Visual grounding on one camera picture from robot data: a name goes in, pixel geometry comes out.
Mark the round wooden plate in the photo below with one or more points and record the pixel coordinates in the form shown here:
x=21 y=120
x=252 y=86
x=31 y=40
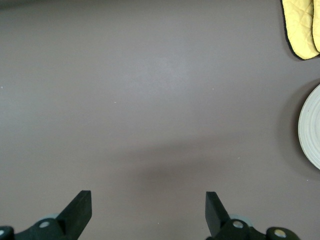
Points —
x=311 y=130

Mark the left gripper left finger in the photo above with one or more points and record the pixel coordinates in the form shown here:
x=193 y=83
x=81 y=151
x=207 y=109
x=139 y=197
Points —
x=72 y=217

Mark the brown table cover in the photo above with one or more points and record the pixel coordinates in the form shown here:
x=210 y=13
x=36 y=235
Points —
x=150 y=87

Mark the yellow quilted oven mitt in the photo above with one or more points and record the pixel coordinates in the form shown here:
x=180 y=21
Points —
x=317 y=25
x=298 y=27

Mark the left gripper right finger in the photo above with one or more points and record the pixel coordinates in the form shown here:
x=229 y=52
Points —
x=217 y=220

